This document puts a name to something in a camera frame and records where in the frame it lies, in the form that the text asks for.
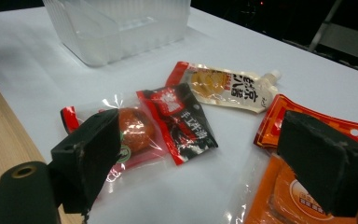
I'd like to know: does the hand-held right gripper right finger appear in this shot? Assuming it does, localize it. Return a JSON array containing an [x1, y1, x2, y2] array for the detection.
[[276, 110, 358, 217]]

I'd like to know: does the grey panel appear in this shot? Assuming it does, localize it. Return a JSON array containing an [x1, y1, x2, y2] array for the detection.
[[318, 22, 358, 65]]

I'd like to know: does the cream spout pouch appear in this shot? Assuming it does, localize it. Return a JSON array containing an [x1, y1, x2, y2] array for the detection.
[[165, 61, 282, 114]]

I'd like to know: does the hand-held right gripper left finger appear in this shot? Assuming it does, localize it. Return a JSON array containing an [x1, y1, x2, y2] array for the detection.
[[48, 108, 122, 217]]

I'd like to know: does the red-orange foil packet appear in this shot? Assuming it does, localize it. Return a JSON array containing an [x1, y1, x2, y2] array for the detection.
[[253, 93, 358, 151]]

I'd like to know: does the clear packet with brown egg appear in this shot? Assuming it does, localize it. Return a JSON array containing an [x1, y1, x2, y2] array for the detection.
[[60, 93, 171, 185]]

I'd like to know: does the grey metal stand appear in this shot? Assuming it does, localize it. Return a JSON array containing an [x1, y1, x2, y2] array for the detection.
[[307, 0, 345, 53]]

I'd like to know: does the translucent plastic storage bin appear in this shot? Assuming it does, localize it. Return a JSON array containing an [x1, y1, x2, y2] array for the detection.
[[42, 0, 192, 68]]

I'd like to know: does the black and red sachet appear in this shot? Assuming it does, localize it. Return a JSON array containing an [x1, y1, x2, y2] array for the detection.
[[136, 82, 219, 166]]

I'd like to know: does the orange packet with round labels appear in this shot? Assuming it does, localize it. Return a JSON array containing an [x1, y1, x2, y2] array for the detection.
[[227, 151, 358, 224]]

